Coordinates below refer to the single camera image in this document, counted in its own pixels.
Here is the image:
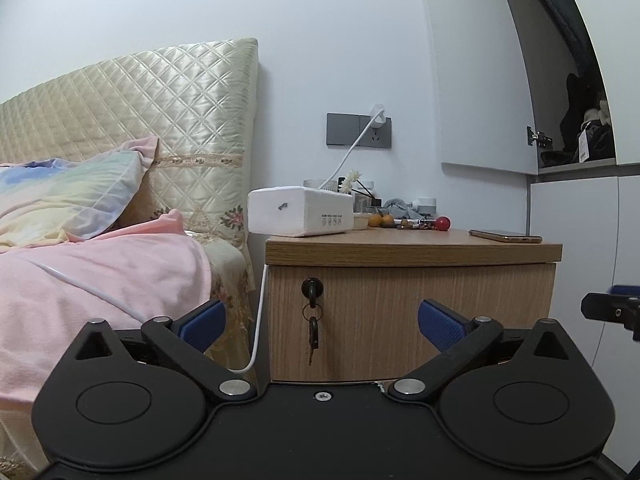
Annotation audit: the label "wooden cabinet drawer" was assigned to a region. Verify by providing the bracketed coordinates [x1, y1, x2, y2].
[268, 263, 555, 382]

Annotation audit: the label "pastel rainbow pillow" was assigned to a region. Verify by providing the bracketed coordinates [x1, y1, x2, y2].
[1, 136, 157, 252]

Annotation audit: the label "white wardrobe door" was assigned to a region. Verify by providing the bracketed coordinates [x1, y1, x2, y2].
[425, 0, 538, 174]

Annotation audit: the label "white charging cable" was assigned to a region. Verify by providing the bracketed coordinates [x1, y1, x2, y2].
[226, 109, 381, 375]

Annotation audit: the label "floral bed sheet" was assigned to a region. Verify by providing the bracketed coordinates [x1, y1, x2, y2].
[186, 206, 255, 370]

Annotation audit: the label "white tissue pack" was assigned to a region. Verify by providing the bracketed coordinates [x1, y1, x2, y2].
[247, 186, 354, 237]

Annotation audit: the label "white charger plug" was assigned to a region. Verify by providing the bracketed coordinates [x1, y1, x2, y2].
[370, 104, 386, 129]

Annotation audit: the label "metal door hinge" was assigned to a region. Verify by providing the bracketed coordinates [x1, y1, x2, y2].
[526, 126, 553, 148]

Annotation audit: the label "grey crumpled cloth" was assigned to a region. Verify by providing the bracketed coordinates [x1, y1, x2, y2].
[380, 198, 420, 219]

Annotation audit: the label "orange small fruits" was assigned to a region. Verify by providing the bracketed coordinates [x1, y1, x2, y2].
[368, 214, 395, 228]

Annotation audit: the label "gold smartphone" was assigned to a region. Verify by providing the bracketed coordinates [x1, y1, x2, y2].
[469, 230, 542, 244]

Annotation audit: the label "wooden bedside cabinet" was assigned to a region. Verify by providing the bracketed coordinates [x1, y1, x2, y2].
[266, 229, 562, 382]

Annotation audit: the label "red ball trinket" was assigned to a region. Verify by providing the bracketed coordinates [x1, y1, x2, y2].
[434, 216, 451, 232]

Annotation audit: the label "cream quilted headboard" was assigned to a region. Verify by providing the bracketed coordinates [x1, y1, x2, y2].
[1, 38, 258, 248]

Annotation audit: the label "black keys in lock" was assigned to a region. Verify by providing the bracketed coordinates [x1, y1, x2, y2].
[302, 278, 323, 365]

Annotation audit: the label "pink blanket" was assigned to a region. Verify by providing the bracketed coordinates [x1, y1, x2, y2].
[1, 210, 212, 411]

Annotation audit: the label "grey wall socket panel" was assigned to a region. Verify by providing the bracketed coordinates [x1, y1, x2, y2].
[326, 113, 393, 150]

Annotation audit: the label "white artificial flower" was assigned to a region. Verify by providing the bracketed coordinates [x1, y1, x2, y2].
[341, 170, 361, 194]

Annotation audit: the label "dark clothes in wardrobe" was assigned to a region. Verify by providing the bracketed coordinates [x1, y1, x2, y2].
[539, 0, 615, 167]

